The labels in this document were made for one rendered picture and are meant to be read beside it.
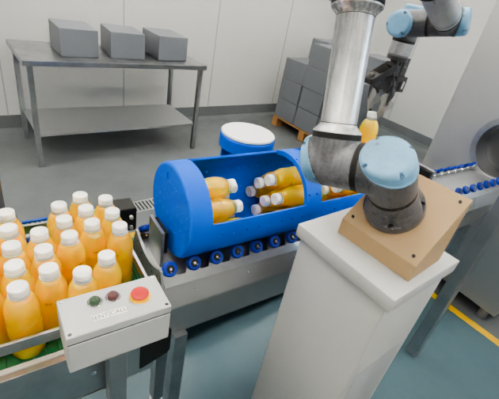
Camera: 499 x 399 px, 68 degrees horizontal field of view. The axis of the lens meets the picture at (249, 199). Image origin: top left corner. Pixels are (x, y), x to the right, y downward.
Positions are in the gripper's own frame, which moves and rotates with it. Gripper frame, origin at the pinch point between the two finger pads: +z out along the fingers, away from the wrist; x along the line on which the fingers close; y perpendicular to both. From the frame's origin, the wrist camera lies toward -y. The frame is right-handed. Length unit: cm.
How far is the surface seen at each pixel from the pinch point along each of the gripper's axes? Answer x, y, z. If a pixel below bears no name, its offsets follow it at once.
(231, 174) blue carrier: 13, -48, 27
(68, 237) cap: -4, -104, 28
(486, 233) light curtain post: -34, 67, 47
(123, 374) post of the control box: -31, -99, 49
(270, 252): -12, -43, 44
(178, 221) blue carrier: -6, -76, 28
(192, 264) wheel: -11, -73, 41
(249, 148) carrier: 50, -14, 37
